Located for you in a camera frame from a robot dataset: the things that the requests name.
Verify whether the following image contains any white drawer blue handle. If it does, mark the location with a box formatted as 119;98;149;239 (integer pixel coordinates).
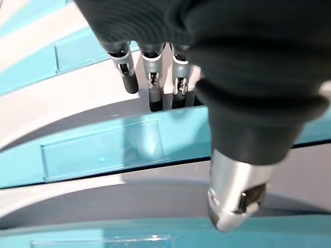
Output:
0;60;331;190
0;4;146;98
0;144;331;248

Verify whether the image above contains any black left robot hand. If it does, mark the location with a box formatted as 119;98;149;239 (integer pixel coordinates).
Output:
73;0;331;233

